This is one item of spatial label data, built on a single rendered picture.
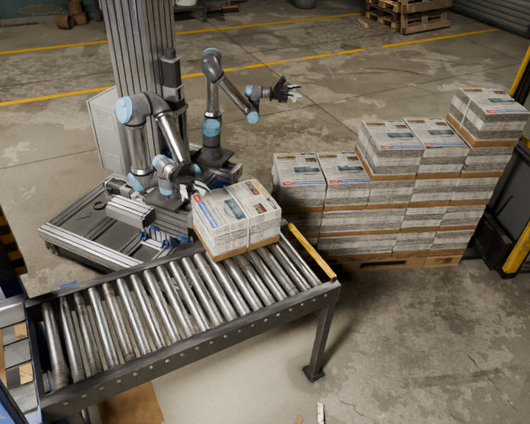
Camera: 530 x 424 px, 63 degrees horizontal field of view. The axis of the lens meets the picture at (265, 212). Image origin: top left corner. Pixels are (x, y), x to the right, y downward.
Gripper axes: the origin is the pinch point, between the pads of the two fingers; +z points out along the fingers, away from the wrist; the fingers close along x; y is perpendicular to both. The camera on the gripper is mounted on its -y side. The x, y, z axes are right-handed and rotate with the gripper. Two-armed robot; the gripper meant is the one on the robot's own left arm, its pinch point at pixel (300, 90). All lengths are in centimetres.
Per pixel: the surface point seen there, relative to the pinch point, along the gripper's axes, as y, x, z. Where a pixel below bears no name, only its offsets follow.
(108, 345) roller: 22, 162, -87
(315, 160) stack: 38.0, 22.1, 12.3
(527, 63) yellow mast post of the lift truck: -12, -26, 152
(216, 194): 9, 86, -48
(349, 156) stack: 39, 15, 37
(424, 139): 13, 28, 77
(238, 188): 10, 81, -37
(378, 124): 16, 10, 52
